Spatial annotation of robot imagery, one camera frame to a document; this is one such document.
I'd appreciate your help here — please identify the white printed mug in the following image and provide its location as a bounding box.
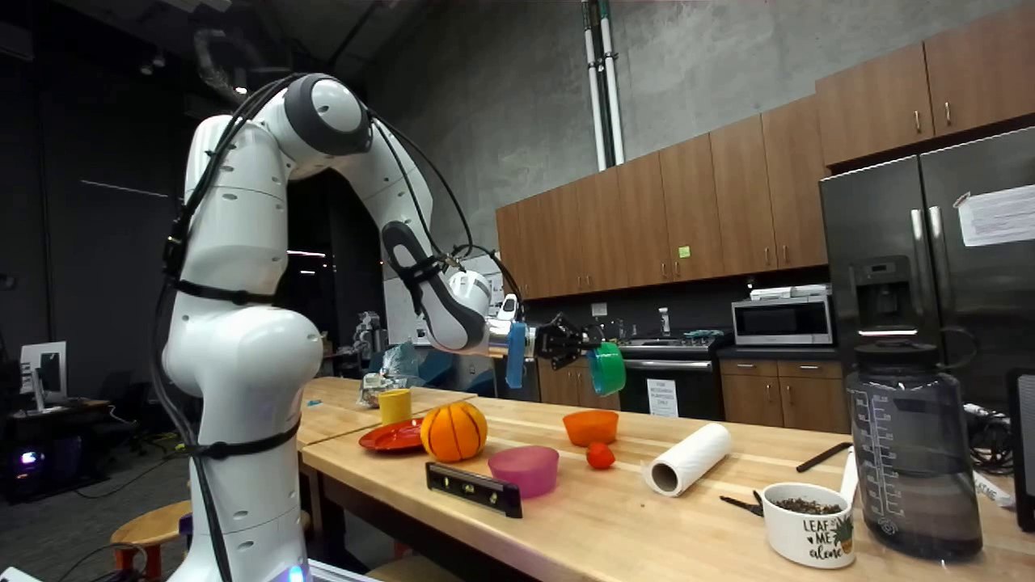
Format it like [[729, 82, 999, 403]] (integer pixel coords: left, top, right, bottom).
[[758, 480, 861, 573]]

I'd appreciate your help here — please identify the steel microwave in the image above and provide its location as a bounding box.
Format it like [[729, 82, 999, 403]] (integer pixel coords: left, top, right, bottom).
[[729, 294, 838, 348]]

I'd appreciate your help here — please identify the dark transparent water jug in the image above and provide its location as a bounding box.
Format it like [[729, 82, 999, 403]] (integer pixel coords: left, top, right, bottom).
[[840, 339, 985, 567]]

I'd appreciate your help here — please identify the brown cabinet above fridge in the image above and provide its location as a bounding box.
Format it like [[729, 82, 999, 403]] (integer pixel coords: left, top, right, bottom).
[[811, 2, 1035, 171]]

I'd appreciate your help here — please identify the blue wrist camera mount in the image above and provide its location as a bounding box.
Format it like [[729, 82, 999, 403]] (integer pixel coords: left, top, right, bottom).
[[502, 319, 531, 393]]

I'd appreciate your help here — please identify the green plastic bowl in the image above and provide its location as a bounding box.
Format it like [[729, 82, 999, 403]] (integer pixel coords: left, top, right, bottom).
[[584, 339, 631, 400]]

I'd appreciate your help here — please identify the orange toy pumpkin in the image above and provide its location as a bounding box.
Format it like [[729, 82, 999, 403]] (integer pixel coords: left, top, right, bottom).
[[416, 398, 492, 464]]

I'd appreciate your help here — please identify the red plate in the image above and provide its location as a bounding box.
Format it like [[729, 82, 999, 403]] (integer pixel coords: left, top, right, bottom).
[[355, 416, 428, 455]]

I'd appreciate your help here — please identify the brown lower cabinet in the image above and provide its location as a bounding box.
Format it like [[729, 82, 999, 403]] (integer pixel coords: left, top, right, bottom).
[[718, 356, 853, 433]]

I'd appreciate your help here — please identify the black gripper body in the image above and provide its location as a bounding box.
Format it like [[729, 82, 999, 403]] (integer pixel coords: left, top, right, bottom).
[[535, 316, 584, 372]]

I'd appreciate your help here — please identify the white paper towel roll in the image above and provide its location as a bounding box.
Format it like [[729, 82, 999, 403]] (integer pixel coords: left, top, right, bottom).
[[642, 420, 738, 501]]

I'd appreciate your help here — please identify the white paper on fridge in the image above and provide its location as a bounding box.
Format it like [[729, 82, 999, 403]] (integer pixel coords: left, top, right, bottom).
[[954, 181, 1035, 252]]

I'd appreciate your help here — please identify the clear plastic snack bag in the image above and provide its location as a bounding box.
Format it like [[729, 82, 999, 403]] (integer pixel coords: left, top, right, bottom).
[[355, 367, 415, 410]]

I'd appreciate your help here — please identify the small computer monitor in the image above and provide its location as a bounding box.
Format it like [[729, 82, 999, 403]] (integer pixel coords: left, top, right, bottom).
[[15, 339, 72, 414]]

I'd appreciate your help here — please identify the orange plastic bowl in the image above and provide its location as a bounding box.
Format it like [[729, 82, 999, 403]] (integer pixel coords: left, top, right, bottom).
[[558, 408, 621, 450]]

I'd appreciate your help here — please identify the brown upper cabinet row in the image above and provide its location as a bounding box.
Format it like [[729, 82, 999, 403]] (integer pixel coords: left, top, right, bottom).
[[494, 95, 831, 304]]

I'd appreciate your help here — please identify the black pen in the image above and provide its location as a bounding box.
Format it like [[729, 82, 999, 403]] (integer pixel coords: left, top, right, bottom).
[[793, 438, 853, 475]]

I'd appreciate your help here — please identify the white paper on oven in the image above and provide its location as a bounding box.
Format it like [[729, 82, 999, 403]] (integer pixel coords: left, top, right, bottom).
[[642, 375, 683, 420]]

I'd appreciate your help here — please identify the black spirit level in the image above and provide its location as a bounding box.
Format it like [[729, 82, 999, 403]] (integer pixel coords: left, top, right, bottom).
[[424, 458, 527, 519]]

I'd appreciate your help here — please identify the round wooden stool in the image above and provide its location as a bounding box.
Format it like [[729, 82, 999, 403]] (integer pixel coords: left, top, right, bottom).
[[106, 498, 198, 582]]

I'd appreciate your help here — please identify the pink plastic bowl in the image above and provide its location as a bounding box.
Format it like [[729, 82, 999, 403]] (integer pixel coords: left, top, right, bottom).
[[484, 442, 563, 501]]

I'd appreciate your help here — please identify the yellow mug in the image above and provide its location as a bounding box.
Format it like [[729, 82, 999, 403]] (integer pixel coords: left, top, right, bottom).
[[376, 386, 415, 429]]

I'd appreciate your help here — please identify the black built-in oven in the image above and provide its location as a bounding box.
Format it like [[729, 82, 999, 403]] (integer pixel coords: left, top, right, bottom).
[[618, 339, 729, 420]]

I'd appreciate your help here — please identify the black steel fridge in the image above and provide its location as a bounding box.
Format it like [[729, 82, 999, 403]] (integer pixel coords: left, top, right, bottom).
[[817, 122, 1035, 416]]

